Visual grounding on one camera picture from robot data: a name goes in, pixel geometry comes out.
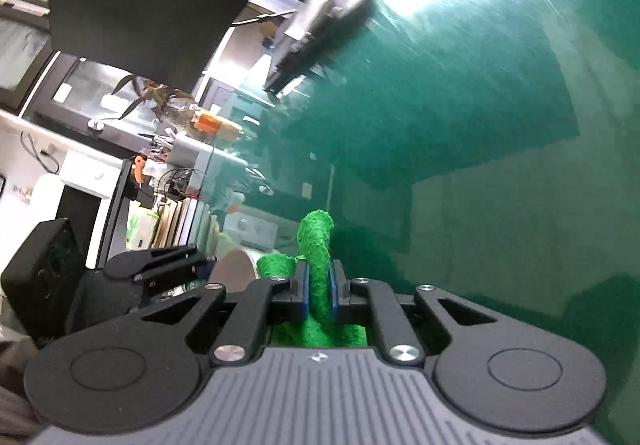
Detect green cleaning cloth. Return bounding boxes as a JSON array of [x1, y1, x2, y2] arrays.
[[257, 209, 371, 350]]

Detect row of books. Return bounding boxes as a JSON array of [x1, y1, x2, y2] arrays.
[[150, 196, 212, 252]]

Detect green plastic bag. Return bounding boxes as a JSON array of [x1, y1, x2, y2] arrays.
[[127, 211, 162, 249]]

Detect black cable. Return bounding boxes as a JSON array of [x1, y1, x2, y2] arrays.
[[20, 130, 62, 174]]

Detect grey container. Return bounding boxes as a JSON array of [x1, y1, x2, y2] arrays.
[[169, 132, 217, 167]]

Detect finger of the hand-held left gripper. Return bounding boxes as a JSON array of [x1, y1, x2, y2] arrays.
[[134, 258, 217, 299], [141, 244, 202, 274]]

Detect white bowl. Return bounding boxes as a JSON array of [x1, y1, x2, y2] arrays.
[[207, 248, 266, 294]]

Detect potted plant leaves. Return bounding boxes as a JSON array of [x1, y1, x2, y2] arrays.
[[102, 74, 202, 122]]

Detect orange handled tool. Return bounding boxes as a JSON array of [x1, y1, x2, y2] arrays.
[[130, 155, 152, 187]]

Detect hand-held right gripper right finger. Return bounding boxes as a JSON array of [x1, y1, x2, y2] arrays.
[[330, 260, 497, 367]]

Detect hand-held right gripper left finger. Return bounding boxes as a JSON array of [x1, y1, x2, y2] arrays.
[[142, 262, 309, 367]]

